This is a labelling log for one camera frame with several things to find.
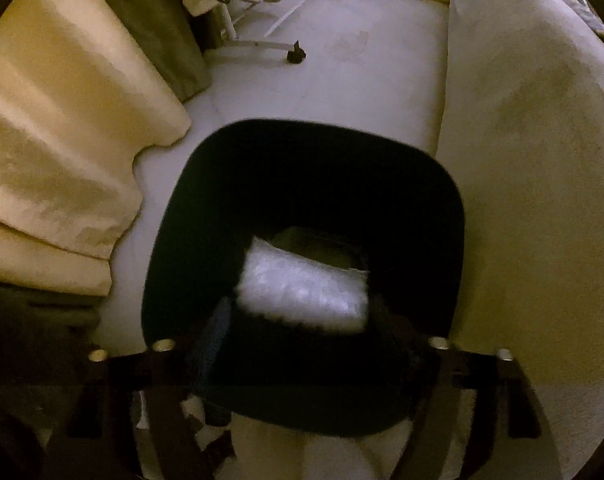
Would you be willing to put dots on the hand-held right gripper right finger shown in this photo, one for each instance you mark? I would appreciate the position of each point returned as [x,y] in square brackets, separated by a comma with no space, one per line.
[434,370]

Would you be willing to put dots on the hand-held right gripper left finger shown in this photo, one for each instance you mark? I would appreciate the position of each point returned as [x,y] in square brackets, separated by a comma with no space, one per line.
[214,332]

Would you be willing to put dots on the black trash bin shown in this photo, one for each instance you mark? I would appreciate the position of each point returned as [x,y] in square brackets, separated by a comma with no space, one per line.
[307,180]

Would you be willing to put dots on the cream curtain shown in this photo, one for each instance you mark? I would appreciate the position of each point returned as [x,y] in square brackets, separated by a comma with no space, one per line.
[56,125]

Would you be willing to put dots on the white chair base with caster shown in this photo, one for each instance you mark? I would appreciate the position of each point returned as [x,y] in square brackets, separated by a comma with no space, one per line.
[262,46]

